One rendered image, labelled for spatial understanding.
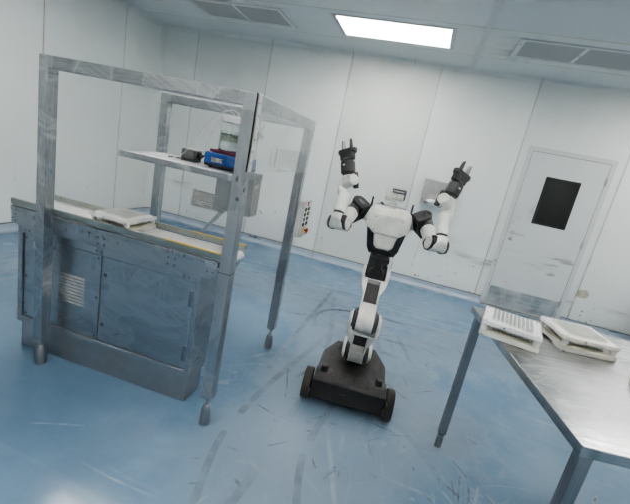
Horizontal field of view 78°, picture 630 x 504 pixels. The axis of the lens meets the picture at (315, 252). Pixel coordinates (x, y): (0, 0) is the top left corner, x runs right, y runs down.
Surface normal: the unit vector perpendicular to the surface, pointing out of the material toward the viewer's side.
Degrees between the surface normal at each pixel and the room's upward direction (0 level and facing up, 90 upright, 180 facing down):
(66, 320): 90
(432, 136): 90
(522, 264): 90
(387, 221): 90
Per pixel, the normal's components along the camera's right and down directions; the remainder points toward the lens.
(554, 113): -0.27, 0.18
